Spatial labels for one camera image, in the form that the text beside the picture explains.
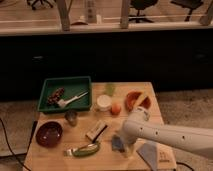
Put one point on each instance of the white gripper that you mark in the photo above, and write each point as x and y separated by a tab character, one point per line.
127	142

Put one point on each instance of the blue sponge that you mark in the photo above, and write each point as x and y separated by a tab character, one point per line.
117	144

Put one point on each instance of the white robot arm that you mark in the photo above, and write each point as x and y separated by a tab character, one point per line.
198	141

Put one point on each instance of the orange bowl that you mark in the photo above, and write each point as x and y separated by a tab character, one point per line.
131	97

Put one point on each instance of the purple bowl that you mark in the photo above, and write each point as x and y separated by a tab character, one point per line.
49	134

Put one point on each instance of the grey folded cloth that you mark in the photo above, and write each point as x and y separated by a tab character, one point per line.
148	152

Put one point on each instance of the white and black eraser block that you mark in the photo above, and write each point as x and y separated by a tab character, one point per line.
95	130

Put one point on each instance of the orange fruit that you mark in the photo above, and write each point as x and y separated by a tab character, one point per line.
115	109

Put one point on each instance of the yellow banana piece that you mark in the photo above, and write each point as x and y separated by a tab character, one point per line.
139	100

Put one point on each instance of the white round container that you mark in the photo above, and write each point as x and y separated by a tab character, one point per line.
104	102

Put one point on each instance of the light green translucent item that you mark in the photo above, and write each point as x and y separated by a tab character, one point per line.
110	89

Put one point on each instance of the small metal cup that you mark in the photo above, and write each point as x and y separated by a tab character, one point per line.
71	117

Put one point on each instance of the white dish brush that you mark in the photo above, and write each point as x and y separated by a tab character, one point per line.
63	103

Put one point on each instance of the green plastic tray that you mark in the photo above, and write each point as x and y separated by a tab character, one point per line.
73	86

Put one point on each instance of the black office chair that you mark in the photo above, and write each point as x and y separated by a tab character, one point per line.
190	4
34	4
141	5

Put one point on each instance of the black office chair right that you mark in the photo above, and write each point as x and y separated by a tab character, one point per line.
190	4

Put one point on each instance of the black office chair left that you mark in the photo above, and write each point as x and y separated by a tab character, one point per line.
34	4

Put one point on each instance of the wooden post middle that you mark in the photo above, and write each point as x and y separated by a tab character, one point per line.
124	14

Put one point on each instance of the wooden post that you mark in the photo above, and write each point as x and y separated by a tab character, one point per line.
63	13
124	14

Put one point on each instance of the wooden post left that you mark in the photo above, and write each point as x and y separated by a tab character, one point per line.
63	13

